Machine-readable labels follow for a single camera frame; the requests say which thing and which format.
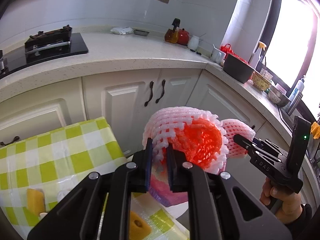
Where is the small pink foam fruit net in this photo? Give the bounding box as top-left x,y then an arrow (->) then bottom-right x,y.
222,119 -> 256,159

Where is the large pink foam fruit net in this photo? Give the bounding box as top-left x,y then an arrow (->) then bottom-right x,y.
142,107 -> 229,174

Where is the pink bag trash bin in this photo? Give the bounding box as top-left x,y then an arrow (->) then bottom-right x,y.
149,164 -> 188,218

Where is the person's right hand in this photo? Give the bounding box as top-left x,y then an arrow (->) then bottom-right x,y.
260,178 -> 303,224

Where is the steel bowl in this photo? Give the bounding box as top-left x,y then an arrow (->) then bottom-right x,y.
268,86 -> 290,108

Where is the yellow patterned bowl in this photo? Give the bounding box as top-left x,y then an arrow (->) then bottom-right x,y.
252,71 -> 271,91

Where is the yellow sponge with hole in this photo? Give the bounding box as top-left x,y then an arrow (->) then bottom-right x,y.
129,211 -> 152,240

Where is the white dispenser bottle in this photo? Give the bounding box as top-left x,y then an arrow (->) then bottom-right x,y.
289,75 -> 305,102

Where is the large black pot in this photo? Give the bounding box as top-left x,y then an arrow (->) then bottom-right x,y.
223,54 -> 254,83

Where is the yellow spray bottle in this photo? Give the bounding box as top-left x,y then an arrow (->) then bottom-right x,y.
249,41 -> 267,69

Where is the green checked tablecloth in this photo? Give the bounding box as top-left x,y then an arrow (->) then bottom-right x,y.
1,117 -> 126,238

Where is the white mug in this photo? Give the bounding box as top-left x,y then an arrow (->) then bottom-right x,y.
210,44 -> 226,64

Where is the red kettle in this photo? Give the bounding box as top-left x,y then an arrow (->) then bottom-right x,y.
220,43 -> 248,63

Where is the small yellow sponge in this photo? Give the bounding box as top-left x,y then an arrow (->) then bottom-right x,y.
27,189 -> 46,217

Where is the white jar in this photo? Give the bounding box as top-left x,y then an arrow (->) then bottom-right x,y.
187,35 -> 200,50

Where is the red ceramic pot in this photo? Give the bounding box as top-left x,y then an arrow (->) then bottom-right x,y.
177,28 -> 189,46

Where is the small metal tray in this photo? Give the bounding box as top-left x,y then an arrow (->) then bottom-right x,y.
133,29 -> 150,37

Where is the oil bottle black cap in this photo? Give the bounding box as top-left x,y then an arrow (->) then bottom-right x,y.
164,18 -> 181,44

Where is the white plastic bag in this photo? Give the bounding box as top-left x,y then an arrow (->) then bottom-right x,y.
110,27 -> 134,35

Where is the black gas stove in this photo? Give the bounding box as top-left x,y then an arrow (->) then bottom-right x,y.
1,25 -> 88,78

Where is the black cabinet handle left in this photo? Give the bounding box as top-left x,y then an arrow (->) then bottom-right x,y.
144,80 -> 155,107

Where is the black cabinet handle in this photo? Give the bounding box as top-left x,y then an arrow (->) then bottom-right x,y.
155,79 -> 167,104
144,80 -> 155,107

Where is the black cabinet handle right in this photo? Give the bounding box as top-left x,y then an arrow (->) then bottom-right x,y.
155,79 -> 167,104

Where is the black drawer handle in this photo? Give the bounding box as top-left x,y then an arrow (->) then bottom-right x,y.
0,135 -> 21,147

